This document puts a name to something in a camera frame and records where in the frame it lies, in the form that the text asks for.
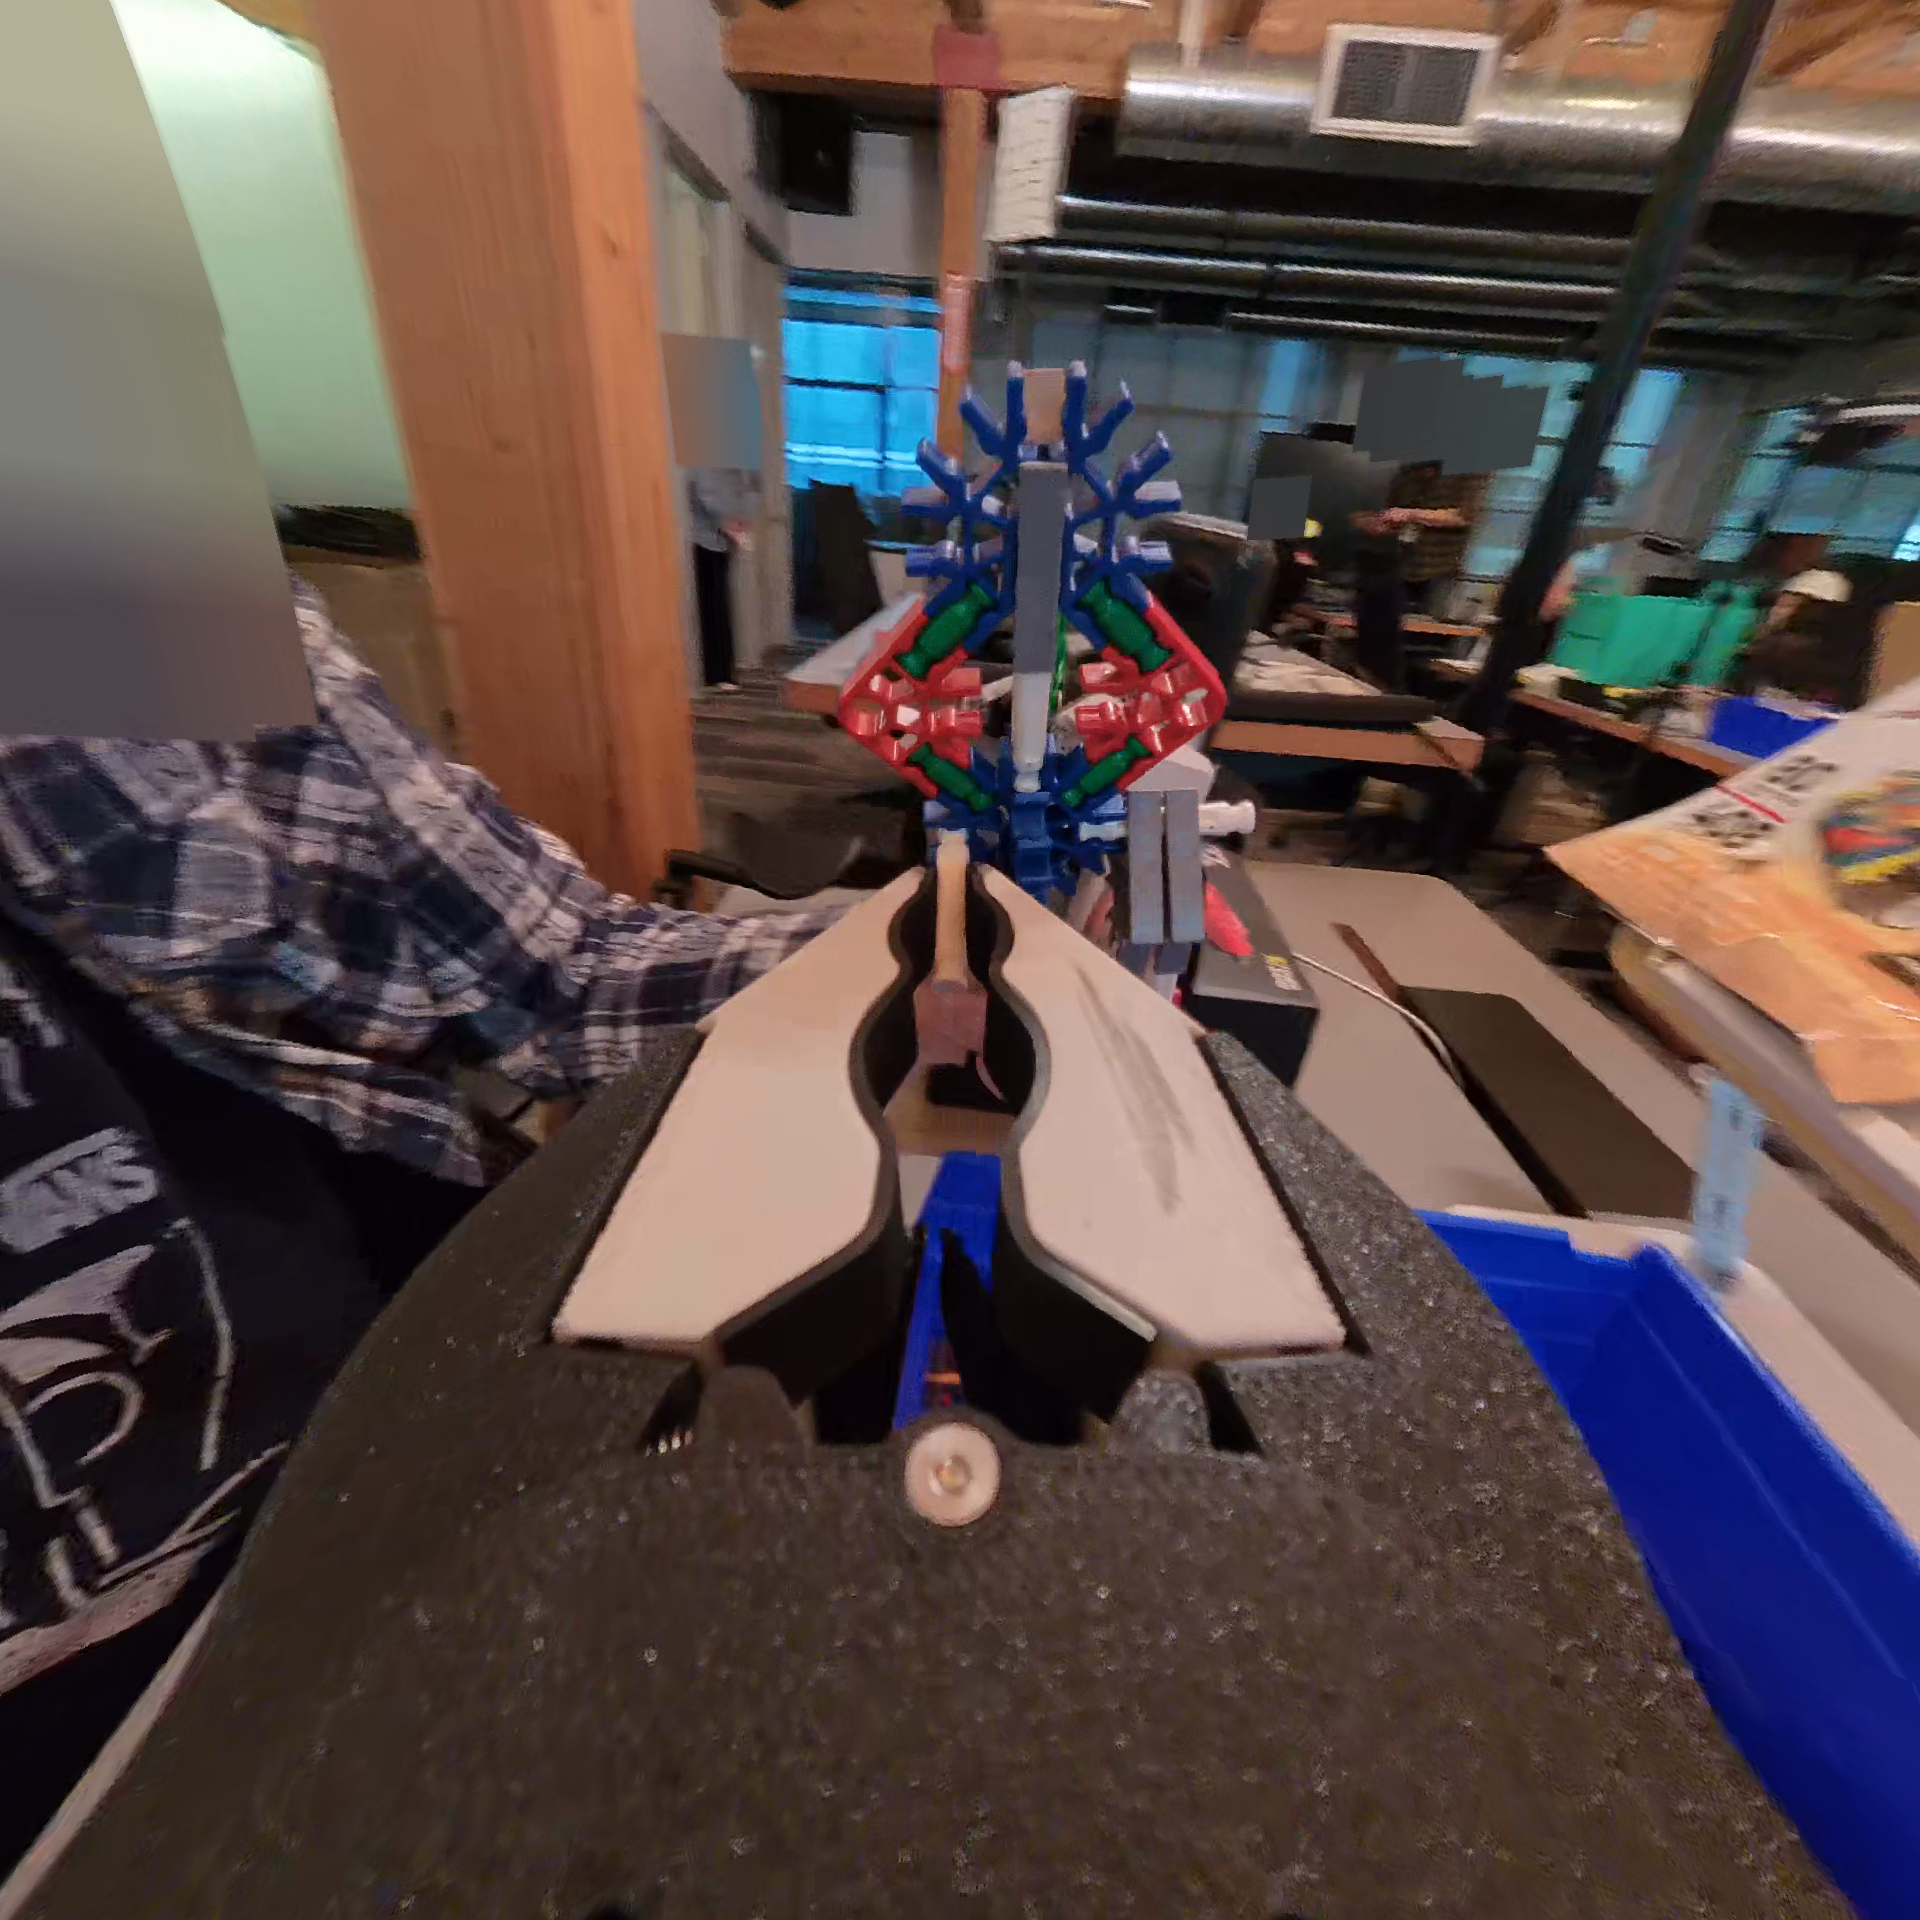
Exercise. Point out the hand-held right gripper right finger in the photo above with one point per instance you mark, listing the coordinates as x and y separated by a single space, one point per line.
1171 1184

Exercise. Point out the white stand base blue posts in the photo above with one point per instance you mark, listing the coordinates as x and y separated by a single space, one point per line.
1726 1175

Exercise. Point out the toy kit plastic bag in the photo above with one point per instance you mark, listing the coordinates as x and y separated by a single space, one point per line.
1771 871

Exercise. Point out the wooden panel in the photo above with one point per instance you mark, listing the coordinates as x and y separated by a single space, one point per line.
511 392

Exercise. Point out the black floor stand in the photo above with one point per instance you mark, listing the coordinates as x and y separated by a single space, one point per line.
1636 331

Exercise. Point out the green wheeled toy model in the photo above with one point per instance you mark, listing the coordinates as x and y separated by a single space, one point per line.
1037 631

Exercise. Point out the blue plastic bin with label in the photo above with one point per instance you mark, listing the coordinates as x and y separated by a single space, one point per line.
1680 1501

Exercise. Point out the round wooden board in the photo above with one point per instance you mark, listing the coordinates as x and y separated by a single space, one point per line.
1771 1081

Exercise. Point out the wooden post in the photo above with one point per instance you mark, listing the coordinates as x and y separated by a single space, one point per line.
962 270

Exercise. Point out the silver ceiling duct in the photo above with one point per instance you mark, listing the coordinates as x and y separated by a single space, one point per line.
1501 135

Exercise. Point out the long dark office desk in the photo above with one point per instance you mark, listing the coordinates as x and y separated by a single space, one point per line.
1337 721

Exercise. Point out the black flat pad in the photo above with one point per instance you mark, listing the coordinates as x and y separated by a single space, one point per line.
1531 1096

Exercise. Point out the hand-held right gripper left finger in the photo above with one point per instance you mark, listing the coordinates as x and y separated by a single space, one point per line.
737 1201

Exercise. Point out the black printed toy box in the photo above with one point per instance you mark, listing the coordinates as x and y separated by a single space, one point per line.
1255 1006

